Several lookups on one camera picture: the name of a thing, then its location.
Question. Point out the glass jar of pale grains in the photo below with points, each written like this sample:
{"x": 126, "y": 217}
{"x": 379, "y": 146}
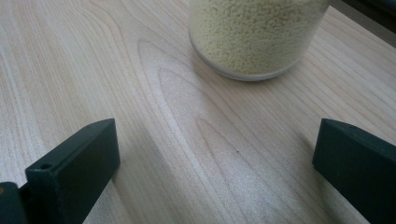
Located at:
{"x": 255, "y": 34}

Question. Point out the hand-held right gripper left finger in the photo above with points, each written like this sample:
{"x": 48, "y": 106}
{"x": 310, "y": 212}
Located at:
{"x": 77, "y": 165}

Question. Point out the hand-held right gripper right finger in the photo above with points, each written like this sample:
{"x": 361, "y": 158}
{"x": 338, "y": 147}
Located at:
{"x": 361, "y": 168}

